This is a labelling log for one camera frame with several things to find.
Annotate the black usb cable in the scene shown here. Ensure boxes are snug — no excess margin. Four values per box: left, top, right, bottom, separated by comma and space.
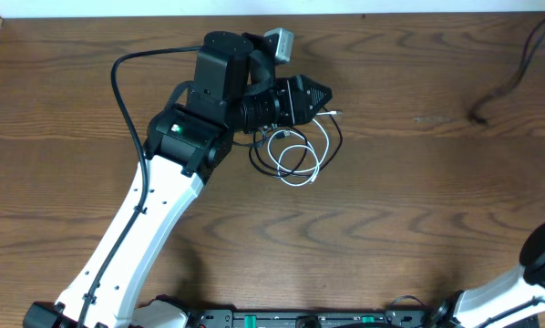
248, 108, 344, 179

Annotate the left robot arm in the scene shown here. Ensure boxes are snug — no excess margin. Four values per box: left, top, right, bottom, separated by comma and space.
23, 28, 332, 327

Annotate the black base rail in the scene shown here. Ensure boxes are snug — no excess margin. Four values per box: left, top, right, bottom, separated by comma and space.
130, 294, 540, 328

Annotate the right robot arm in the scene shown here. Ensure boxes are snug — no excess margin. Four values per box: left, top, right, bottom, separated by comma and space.
427, 223, 545, 327

